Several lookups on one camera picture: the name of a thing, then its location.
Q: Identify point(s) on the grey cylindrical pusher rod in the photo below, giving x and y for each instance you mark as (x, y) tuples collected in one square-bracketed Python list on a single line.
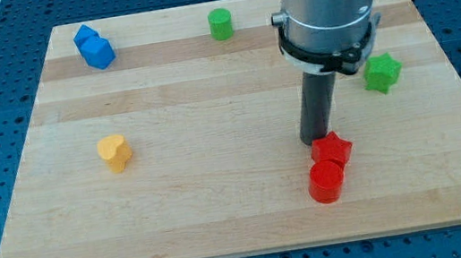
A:
[(317, 91)]

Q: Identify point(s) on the red cylinder block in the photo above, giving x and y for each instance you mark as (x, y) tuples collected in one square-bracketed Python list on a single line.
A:
[(326, 181)]

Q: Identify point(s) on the wooden board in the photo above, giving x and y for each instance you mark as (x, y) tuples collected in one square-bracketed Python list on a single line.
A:
[(218, 168)]

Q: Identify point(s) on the yellow heart block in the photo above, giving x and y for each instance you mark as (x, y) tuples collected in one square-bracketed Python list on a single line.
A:
[(115, 152)]

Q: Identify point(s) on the green star block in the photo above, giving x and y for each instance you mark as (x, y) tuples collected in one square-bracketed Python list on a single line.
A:
[(381, 73)]

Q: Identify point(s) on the green cylinder block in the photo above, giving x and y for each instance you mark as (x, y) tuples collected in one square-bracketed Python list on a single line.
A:
[(220, 24)]

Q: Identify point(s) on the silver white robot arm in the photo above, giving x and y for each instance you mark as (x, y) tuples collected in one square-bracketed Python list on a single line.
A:
[(323, 37)]

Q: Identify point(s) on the blue block behind cube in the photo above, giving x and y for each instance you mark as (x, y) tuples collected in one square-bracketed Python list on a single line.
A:
[(84, 35)]

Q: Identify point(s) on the red star block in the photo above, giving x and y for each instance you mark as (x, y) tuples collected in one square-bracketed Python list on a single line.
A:
[(332, 148)]

